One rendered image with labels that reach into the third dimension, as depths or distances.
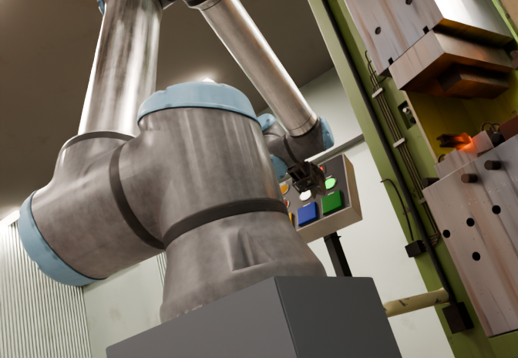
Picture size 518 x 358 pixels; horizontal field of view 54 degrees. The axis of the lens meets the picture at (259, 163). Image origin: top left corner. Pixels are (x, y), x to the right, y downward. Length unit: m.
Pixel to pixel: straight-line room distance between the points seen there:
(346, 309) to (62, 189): 0.38
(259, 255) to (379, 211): 5.26
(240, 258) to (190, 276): 0.05
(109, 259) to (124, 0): 0.56
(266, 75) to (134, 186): 0.68
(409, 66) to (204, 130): 1.26
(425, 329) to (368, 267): 0.85
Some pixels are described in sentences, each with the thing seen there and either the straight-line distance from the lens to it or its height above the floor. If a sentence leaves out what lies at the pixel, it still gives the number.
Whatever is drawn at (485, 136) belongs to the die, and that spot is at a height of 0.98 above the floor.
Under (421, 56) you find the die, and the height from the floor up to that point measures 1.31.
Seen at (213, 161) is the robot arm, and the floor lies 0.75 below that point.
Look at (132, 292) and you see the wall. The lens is 7.91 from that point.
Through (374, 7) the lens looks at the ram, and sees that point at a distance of 1.91.
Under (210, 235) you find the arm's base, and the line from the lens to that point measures 0.52.
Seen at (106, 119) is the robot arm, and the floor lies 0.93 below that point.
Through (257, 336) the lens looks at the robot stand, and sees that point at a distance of 0.44.
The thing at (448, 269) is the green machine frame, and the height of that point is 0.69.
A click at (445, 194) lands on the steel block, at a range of 1.58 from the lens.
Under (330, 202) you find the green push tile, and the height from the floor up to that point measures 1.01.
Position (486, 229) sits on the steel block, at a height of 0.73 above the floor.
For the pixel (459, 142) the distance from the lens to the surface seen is 1.57.
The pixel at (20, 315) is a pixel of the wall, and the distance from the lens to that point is 8.09.
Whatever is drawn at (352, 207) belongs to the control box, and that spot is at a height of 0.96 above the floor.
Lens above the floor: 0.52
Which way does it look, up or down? 23 degrees up
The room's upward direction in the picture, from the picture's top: 17 degrees counter-clockwise
